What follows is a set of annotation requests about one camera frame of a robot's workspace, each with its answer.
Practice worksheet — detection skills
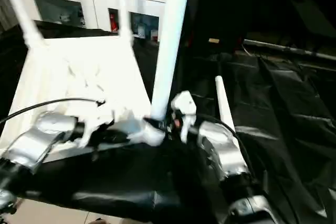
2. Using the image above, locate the white plastic table leg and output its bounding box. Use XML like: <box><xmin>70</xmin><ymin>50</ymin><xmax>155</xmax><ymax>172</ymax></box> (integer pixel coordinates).
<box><xmin>116</xmin><ymin>0</ymin><xmax>135</xmax><ymax>44</ymax></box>
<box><xmin>0</xmin><ymin>0</ymin><xmax>47</xmax><ymax>49</ymax></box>
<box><xmin>215</xmin><ymin>76</ymin><xmax>240</xmax><ymax>147</ymax></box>
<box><xmin>149</xmin><ymin>0</ymin><xmax>193</xmax><ymax>123</ymax></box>

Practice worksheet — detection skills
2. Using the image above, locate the white plastic table top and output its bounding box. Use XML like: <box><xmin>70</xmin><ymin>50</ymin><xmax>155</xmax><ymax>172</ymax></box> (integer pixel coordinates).
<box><xmin>0</xmin><ymin>34</ymin><xmax>167</xmax><ymax>164</ymax></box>

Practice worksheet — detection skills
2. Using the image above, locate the red bottle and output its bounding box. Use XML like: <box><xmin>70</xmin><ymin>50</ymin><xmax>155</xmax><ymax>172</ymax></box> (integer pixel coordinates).
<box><xmin>109</xmin><ymin>13</ymin><xmax>118</xmax><ymax>32</ymax></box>

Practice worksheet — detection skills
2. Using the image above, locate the black table mat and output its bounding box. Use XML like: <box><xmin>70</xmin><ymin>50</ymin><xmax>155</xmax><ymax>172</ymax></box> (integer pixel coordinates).
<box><xmin>0</xmin><ymin>22</ymin><xmax>336</xmax><ymax>224</ymax></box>

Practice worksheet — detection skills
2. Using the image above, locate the silver metal rod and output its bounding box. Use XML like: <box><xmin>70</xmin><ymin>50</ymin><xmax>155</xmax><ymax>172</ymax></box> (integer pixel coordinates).
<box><xmin>244</xmin><ymin>39</ymin><xmax>336</xmax><ymax>60</ymax></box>

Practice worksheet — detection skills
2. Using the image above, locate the black fabric backdrop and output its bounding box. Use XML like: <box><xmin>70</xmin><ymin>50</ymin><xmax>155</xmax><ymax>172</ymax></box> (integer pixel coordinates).
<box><xmin>181</xmin><ymin>0</ymin><xmax>336</xmax><ymax>51</ymax></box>

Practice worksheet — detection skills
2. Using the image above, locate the grey curtain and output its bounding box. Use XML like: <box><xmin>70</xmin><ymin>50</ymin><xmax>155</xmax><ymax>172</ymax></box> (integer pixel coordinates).
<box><xmin>0</xmin><ymin>0</ymin><xmax>14</xmax><ymax>30</ymax></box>

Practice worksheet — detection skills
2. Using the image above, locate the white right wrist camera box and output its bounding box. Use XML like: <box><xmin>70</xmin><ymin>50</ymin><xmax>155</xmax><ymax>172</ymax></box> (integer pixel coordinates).
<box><xmin>170</xmin><ymin>91</ymin><xmax>198</xmax><ymax>142</ymax></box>

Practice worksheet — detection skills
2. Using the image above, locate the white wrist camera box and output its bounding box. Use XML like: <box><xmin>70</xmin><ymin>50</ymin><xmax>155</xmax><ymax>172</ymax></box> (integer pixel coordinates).
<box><xmin>73</xmin><ymin>101</ymin><xmax>131</xmax><ymax>147</ymax></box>
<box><xmin>170</xmin><ymin>91</ymin><xmax>198</xmax><ymax>142</ymax></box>

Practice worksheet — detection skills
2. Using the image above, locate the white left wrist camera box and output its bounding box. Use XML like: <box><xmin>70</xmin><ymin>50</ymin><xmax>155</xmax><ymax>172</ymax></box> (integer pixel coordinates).
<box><xmin>73</xmin><ymin>101</ymin><xmax>131</xmax><ymax>147</ymax></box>

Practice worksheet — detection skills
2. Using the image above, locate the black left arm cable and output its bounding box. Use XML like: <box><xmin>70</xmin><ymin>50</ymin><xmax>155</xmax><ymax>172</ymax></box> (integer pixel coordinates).
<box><xmin>0</xmin><ymin>98</ymin><xmax>107</xmax><ymax>126</ymax></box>

